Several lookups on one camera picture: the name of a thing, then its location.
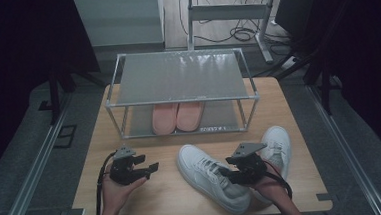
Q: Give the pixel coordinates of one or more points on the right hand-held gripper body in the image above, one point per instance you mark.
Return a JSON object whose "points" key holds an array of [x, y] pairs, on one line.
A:
{"points": [[249, 170]]}

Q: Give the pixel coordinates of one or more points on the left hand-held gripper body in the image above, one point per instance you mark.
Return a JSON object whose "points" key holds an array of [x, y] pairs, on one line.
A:
{"points": [[124, 171]]}

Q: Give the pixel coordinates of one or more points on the white sneaker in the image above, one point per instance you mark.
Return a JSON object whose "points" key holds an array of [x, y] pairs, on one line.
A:
{"points": [[195, 170], [279, 138]]}

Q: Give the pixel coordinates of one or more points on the pink slipper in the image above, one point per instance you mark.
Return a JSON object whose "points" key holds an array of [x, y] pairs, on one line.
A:
{"points": [[164, 119], [189, 116]]}

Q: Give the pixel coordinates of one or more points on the metal shoe rack grey shelves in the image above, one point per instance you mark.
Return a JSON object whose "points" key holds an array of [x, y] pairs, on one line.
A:
{"points": [[180, 78]]}

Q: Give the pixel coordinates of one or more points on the person's left hand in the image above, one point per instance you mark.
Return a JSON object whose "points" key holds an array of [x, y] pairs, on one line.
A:
{"points": [[115, 195]]}

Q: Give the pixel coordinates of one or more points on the person's right hand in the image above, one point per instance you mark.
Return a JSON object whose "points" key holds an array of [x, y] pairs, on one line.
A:
{"points": [[268, 191]]}

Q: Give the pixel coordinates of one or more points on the black metal stand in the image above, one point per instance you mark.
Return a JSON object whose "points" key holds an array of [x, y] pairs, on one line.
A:
{"points": [[326, 92], [54, 95]]}

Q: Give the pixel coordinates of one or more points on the white power strip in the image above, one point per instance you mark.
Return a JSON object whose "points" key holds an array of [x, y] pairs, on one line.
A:
{"points": [[291, 62]]}

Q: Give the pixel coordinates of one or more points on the white cabinet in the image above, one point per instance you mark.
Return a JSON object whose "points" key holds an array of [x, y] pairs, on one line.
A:
{"points": [[119, 21]]}

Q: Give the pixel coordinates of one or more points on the grey table bracket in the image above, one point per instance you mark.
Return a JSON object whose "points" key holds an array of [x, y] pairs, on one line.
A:
{"points": [[72, 213]]}

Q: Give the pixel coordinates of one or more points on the metal floor rail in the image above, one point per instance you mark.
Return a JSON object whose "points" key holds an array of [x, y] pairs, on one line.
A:
{"points": [[32, 170], [352, 164]]}

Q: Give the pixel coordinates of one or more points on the white desk frame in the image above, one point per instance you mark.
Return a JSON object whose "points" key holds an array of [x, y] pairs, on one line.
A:
{"points": [[229, 11]]}

